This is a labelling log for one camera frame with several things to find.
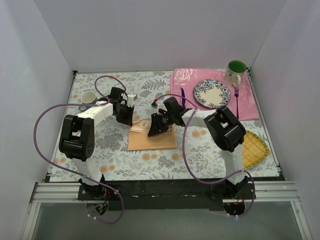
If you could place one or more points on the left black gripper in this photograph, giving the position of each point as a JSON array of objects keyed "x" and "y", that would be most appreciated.
[{"x": 125, "y": 115}]

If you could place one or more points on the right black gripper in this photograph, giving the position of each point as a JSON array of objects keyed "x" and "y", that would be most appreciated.
[{"x": 161, "y": 121}]

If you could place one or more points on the orange satin napkin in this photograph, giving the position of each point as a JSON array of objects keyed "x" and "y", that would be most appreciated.
[{"x": 138, "y": 139}]

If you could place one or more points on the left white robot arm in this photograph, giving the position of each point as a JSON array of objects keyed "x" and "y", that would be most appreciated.
[{"x": 77, "y": 138}]

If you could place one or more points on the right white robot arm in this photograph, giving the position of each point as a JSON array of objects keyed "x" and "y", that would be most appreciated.
[{"x": 225, "y": 129}]

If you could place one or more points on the grey mug white inside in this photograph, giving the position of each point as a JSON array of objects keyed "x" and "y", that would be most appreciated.
[{"x": 87, "y": 99}]

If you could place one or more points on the floral mug green inside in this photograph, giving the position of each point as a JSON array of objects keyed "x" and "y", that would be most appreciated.
[{"x": 234, "y": 72}]

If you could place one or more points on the purple knife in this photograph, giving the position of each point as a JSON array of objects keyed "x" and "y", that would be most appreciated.
[{"x": 183, "y": 103}]

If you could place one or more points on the blue floral plate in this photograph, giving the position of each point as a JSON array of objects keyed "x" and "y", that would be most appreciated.
[{"x": 211, "y": 93}]

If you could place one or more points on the purple fork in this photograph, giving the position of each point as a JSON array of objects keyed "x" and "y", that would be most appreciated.
[{"x": 236, "y": 94}]

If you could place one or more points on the yellow bamboo mat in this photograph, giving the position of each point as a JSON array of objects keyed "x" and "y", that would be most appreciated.
[{"x": 254, "y": 150}]

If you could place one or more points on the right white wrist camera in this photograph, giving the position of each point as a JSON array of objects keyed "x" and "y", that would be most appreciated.
[{"x": 157, "y": 105}]

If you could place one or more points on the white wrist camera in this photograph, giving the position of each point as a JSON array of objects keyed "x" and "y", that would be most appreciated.
[
  {"x": 131, "y": 98},
  {"x": 157, "y": 105}
]

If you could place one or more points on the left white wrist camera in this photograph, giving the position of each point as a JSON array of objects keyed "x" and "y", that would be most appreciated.
[{"x": 131, "y": 98}]

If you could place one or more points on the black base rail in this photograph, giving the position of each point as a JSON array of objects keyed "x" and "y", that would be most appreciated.
[{"x": 164, "y": 203}]

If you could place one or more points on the aluminium frame rail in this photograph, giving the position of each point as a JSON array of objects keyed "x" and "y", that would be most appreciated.
[{"x": 261, "y": 191}]

